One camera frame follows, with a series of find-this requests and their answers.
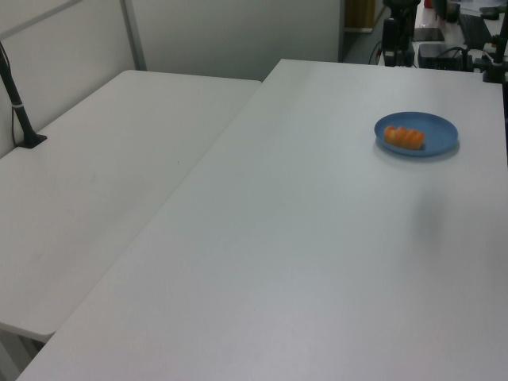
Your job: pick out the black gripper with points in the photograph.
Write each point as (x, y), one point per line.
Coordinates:
(398, 29)

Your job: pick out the wooden cabinet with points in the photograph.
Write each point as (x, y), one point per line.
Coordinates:
(359, 14)

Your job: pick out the black camera pole with base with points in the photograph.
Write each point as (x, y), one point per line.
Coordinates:
(18, 113)

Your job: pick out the dark flat tablet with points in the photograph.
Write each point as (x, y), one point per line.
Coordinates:
(428, 33)

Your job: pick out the blue round plate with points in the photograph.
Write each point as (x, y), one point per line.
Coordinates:
(436, 133)

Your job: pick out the black clamp stand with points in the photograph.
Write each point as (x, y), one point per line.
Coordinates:
(494, 67)

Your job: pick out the white side table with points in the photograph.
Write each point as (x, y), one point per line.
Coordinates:
(99, 166)

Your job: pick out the black electronics box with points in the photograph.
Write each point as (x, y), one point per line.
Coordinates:
(440, 57)

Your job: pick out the orange glazed bread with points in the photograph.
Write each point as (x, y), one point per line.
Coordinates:
(403, 137)

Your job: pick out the black keyboard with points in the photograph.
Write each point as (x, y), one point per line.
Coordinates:
(475, 28)

